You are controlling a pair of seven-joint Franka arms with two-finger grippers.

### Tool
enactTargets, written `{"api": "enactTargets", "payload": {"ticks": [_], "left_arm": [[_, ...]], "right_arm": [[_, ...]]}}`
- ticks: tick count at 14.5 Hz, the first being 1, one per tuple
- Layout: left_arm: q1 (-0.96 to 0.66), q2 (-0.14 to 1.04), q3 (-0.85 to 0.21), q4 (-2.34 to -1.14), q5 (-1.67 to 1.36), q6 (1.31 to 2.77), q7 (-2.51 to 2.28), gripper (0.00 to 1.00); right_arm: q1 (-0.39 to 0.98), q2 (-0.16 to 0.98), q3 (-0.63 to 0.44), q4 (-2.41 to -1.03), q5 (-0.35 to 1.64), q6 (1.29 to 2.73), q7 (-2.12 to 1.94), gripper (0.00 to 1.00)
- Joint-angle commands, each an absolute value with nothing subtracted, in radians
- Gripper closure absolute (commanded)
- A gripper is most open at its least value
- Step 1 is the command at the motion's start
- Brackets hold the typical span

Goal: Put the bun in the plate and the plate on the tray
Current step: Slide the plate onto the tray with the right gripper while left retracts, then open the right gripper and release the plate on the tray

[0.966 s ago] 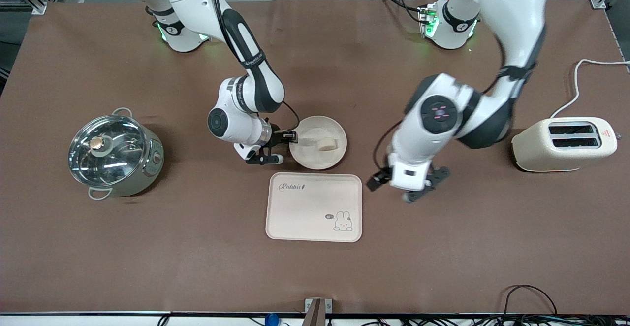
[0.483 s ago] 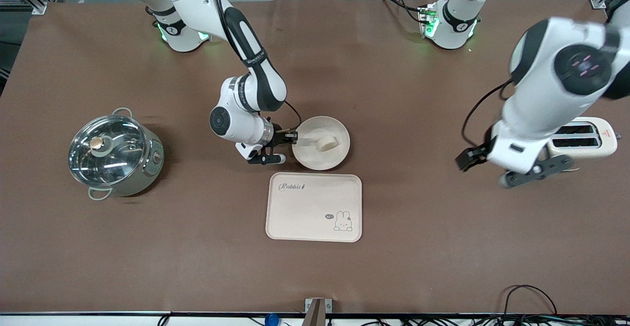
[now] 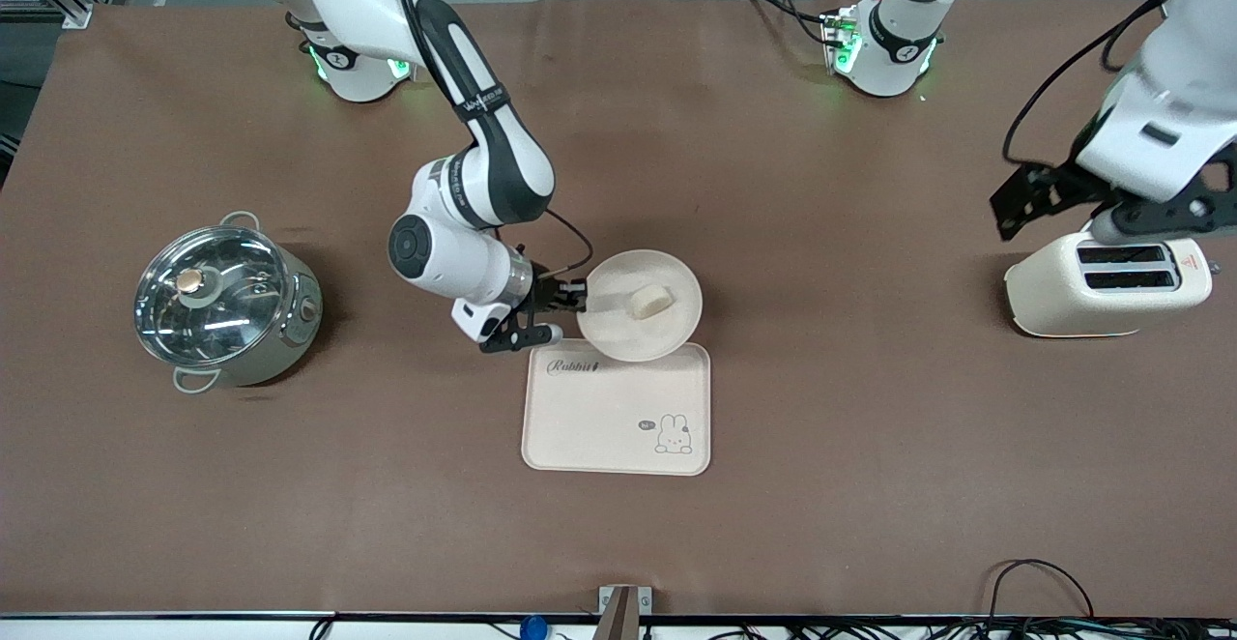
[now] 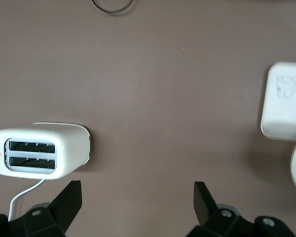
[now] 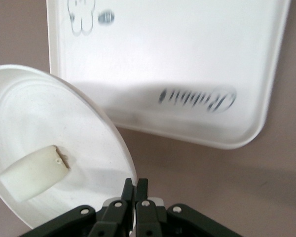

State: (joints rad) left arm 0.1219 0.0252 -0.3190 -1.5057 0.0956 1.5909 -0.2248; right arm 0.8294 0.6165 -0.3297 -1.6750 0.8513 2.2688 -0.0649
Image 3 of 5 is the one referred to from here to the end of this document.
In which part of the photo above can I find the glass pot lid with knob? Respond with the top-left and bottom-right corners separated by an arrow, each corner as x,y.
133,226 -> 291,367

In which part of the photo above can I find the round cream plate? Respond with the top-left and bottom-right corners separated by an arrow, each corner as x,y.
577,249 -> 704,364

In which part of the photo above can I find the left base connector panel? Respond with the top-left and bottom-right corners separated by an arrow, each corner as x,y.
820,4 -> 863,77

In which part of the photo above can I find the black left base cable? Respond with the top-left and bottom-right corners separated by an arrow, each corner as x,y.
742,0 -> 834,46

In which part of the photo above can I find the grey table edge bracket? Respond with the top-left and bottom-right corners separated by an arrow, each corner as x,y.
597,585 -> 653,640

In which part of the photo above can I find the black cable bundle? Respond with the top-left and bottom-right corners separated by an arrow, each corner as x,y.
307,616 -> 1237,640

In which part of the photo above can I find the brown table cover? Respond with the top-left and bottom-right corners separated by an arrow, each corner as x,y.
0,0 -> 1237,619

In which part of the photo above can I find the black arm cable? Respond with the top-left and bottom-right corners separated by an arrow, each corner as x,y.
385,0 -> 595,278
1002,0 -> 1165,167

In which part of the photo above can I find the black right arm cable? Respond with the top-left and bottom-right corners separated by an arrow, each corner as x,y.
385,0 -> 595,278

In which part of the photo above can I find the cream tray with rabbit print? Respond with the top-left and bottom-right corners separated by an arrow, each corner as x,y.
521,338 -> 712,477

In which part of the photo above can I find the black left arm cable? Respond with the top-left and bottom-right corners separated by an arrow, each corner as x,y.
1002,0 -> 1165,167

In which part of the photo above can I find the black looped floor cable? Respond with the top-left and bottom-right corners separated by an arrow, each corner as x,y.
984,559 -> 1098,640

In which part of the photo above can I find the small white bun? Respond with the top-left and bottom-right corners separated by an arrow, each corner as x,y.
628,284 -> 675,320

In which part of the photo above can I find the white two-slot toaster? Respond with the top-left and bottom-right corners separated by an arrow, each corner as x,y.
1004,231 -> 1214,339

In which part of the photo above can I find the pale green cooking pot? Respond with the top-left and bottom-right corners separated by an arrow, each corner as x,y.
133,212 -> 325,394

